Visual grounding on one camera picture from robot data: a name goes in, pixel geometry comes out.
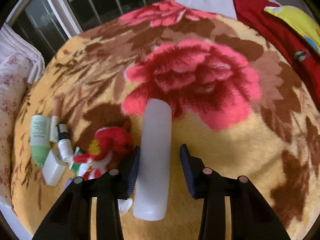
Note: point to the small white dropper bottle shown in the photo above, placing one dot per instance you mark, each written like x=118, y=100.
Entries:
x=64, y=143

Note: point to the white box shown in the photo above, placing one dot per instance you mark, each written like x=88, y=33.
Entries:
x=53, y=168

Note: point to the white foam cylinder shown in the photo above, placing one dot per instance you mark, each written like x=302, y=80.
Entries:
x=152, y=186

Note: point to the floral pink pillow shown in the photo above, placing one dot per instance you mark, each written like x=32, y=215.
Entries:
x=15, y=70

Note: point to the green white lotion bottle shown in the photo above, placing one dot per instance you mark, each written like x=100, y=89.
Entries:
x=39, y=139

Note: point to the yellow cartoon pillow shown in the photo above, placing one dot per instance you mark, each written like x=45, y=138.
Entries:
x=299, y=21

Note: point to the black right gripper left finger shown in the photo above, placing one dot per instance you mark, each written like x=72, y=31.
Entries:
x=70, y=216

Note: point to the window with metal bars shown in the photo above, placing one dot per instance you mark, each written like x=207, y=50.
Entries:
x=48, y=24

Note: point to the lip balm stick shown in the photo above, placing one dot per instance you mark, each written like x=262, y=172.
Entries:
x=55, y=119

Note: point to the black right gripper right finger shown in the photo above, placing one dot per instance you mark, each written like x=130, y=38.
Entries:
x=251, y=215

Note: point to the red cloth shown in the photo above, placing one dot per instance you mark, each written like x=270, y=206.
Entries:
x=302, y=58

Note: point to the white green tube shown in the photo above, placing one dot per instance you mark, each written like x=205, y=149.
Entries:
x=79, y=162

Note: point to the floral plush bed blanket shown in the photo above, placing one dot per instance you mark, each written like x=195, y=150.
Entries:
x=236, y=102

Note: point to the red white yarn ornament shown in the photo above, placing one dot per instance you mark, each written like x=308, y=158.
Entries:
x=110, y=145

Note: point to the purple square container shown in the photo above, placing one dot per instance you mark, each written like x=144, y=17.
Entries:
x=69, y=180

